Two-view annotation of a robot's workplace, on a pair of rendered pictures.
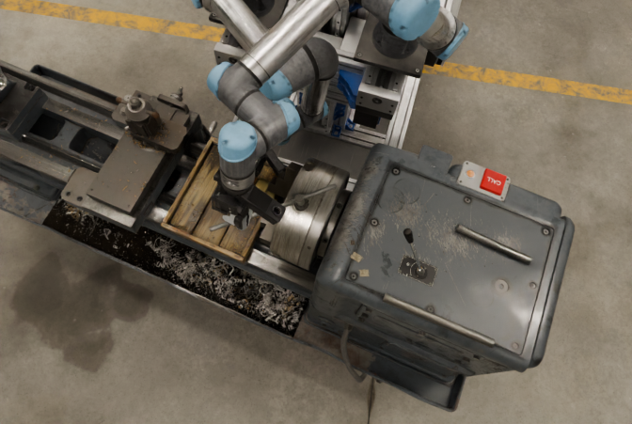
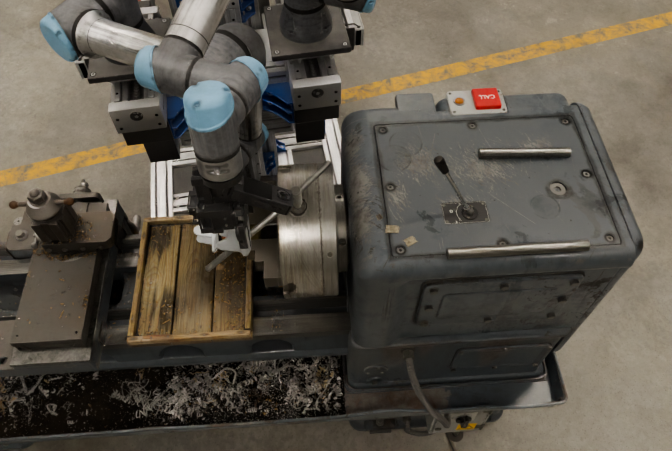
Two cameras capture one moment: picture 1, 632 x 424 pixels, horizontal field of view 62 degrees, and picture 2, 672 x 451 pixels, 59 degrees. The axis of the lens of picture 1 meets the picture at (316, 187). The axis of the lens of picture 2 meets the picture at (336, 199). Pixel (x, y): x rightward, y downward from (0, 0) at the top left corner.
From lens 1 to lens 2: 0.40 m
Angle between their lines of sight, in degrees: 16
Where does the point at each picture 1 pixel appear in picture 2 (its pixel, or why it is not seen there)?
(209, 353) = not seen: outside the picture
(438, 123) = not seen: hidden behind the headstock
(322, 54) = (246, 33)
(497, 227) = (517, 137)
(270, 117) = (233, 72)
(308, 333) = (360, 403)
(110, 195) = (45, 330)
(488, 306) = (558, 213)
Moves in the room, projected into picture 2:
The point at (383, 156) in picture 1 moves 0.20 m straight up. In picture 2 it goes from (360, 122) to (364, 56)
